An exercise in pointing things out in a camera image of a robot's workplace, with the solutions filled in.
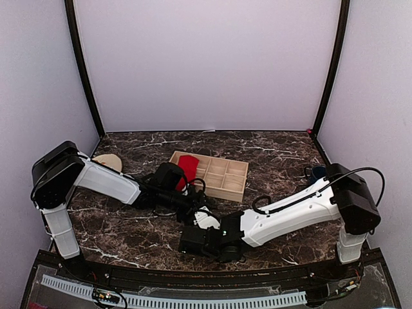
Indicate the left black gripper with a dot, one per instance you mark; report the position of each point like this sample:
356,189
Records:
194,202

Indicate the red sock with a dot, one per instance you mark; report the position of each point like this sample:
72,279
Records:
189,165

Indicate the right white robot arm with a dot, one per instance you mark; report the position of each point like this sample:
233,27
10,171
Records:
341,194

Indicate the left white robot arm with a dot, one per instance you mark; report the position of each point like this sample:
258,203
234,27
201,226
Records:
65,167

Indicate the wooden compartment tray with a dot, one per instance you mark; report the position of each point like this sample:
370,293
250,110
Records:
224,178

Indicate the round wooden plate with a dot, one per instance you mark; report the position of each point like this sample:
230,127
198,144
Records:
110,160

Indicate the blue enamel mug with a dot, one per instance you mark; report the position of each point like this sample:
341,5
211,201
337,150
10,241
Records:
312,174

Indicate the right circuit board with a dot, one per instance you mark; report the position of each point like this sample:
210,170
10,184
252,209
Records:
347,288

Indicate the circuit board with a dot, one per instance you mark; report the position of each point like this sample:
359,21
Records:
347,288
104,296

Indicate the left circuit board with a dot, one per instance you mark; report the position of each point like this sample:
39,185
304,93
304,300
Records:
104,296

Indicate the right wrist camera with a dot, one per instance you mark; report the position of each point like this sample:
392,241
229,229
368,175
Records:
202,237

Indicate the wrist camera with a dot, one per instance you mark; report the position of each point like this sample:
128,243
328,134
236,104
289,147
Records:
202,237
170,176

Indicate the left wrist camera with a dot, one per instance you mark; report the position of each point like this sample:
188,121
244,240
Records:
170,176

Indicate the white slotted cable duct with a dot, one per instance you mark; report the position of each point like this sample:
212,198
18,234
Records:
175,299

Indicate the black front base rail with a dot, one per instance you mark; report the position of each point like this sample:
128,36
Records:
371,267

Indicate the right black frame post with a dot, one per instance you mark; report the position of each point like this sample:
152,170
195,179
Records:
333,67

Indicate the black frame post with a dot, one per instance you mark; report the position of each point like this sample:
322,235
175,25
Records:
333,67
81,66

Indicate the left black frame post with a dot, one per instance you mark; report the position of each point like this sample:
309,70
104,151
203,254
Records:
81,66

